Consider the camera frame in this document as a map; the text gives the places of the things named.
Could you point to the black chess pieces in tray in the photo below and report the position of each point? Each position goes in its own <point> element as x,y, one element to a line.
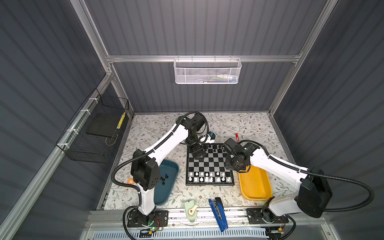
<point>163,179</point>

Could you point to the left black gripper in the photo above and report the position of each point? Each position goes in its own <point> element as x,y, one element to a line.
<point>193,150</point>

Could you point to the black wire side basket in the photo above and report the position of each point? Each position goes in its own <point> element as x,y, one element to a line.
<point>94,136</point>

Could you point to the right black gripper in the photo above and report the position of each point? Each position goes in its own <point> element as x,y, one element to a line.
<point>240,167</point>

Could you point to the teal plastic tray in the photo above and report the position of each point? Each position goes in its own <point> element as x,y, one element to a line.
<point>163,192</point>

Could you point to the black white chess board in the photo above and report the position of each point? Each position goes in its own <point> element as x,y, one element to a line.
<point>211,169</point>

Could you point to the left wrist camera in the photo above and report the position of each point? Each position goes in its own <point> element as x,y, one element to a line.
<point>210,137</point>

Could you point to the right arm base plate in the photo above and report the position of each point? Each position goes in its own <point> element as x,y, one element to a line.
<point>260,216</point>

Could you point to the yellow green marker in basket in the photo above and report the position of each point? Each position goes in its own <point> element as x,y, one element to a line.
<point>121,120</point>

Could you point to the white wire wall basket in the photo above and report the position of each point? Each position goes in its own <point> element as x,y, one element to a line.
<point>210,71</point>

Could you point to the blue black stapler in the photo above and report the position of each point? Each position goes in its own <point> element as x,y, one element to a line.
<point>217,207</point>

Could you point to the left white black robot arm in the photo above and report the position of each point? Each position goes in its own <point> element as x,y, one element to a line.
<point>192,128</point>

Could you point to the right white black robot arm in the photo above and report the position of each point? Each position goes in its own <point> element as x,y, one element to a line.
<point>313,192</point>

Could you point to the yellow plastic tray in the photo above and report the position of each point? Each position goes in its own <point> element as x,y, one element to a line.
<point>255,184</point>

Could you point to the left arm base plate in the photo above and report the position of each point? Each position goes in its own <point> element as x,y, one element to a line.
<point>156,218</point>

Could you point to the light green tape dispenser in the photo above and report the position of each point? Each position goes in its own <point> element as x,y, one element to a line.
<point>191,210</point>

